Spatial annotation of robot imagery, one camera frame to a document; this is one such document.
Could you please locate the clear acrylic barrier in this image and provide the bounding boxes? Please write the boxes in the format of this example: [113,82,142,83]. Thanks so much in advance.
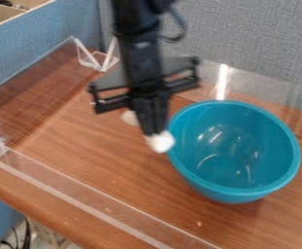
[113,35,302,142]
[0,138,221,249]

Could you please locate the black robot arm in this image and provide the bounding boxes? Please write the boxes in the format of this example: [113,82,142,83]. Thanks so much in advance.
[88,0,199,136]

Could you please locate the clear acrylic front barrier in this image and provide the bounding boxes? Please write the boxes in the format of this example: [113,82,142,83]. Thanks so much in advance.
[0,138,221,249]

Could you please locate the black floor cables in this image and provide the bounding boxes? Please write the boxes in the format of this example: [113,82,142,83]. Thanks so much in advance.
[0,217,33,249]

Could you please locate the blue plastic bowl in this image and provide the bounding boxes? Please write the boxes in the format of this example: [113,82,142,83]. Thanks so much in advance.
[167,100,301,204]

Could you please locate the white brown plush mushroom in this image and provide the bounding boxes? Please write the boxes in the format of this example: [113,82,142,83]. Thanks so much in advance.
[121,110,175,154]

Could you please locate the clear acrylic back barrier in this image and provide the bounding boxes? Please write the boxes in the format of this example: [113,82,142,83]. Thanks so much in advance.
[113,35,302,142]

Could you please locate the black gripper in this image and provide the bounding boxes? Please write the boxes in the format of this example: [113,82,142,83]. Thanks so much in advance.
[88,43,199,136]

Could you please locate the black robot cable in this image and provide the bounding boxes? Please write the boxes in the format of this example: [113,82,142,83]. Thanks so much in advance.
[158,6,189,43]

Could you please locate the wooden shelf box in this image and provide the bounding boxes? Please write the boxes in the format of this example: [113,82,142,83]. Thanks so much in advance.
[0,0,57,25]

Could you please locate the clear acrylic corner bracket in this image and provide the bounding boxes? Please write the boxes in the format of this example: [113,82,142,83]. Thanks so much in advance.
[73,38,119,72]

